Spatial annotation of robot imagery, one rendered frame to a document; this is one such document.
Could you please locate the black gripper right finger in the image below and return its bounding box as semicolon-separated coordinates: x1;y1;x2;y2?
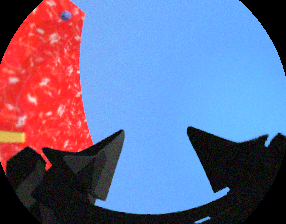
186;125;269;193

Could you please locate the yellow bar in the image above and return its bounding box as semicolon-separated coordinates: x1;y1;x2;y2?
0;129;26;144

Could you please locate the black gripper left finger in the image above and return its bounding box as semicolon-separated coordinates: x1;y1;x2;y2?
42;129;124;201

